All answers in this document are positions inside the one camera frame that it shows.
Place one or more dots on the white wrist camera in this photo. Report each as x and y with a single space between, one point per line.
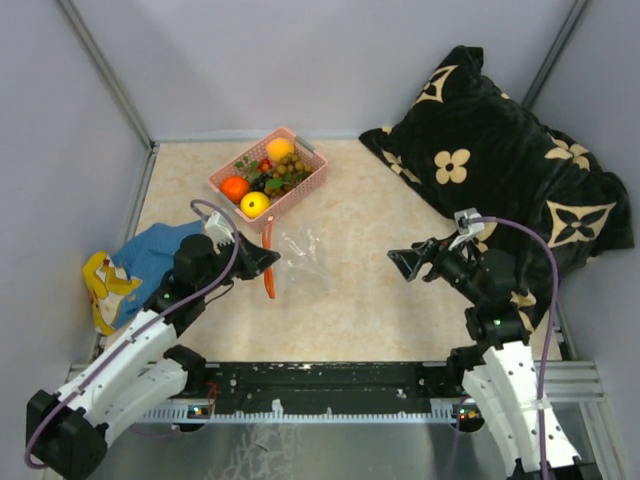
469 225
219 230

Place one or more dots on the red orange tangerine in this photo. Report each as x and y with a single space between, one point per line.
234 188

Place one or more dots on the clear zip top bag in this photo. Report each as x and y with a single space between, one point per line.
299 270

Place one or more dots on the dark grape bunch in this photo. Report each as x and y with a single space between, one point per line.
260 182

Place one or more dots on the yellow lemon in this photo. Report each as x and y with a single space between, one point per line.
254 204

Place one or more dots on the pink plastic basket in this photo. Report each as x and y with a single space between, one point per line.
279 205

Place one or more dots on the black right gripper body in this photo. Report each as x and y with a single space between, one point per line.
455 268

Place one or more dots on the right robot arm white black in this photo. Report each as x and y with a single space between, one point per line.
498 372

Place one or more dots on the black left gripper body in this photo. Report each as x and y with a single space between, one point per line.
222 262

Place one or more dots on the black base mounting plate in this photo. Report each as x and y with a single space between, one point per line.
311 388

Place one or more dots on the brown longan bunch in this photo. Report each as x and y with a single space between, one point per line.
289 172

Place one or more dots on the black floral pillow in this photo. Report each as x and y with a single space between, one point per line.
464 143

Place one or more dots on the blue cloth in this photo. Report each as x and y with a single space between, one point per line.
147 257

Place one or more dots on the orange peach fruit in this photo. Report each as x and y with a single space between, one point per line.
278 148

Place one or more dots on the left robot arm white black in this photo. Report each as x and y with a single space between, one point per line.
70 430

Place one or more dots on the white slotted cable duct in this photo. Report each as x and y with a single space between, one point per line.
442 412

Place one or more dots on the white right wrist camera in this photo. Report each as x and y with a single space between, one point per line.
469 225

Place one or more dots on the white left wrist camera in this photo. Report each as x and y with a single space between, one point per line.
219 230

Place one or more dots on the red cherry tomato sprig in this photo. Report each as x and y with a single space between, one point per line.
249 166

